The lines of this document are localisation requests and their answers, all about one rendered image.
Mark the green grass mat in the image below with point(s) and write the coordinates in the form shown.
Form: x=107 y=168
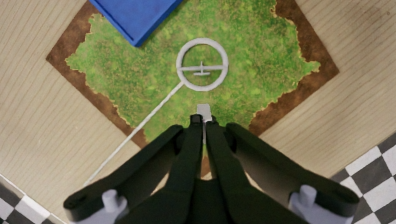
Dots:
x=275 y=62

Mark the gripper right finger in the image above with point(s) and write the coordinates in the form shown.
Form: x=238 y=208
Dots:
x=313 y=197

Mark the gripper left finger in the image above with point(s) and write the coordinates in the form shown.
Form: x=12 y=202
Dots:
x=108 y=199

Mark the light grey ring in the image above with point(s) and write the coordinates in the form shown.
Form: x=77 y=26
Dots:
x=202 y=41

